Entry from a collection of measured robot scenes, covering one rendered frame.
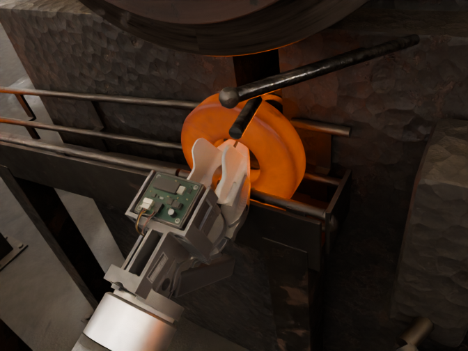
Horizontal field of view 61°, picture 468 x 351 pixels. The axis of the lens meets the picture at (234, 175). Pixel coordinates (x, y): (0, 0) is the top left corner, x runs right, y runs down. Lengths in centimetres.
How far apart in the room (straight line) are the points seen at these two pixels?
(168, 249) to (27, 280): 120
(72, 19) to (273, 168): 37
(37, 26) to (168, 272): 47
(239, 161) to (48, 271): 117
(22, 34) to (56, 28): 10
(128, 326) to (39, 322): 105
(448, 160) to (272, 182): 19
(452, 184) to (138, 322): 28
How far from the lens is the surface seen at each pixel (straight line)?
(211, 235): 41
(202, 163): 44
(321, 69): 31
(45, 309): 143
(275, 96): 52
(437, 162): 37
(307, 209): 43
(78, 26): 65
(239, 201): 42
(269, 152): 43
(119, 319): 37
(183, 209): 36
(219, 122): 44
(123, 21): 42
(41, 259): 158
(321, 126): 46
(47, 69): 77
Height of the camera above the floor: 103
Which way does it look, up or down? 40 degrees down
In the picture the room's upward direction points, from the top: 11 degrees counter-clockwise
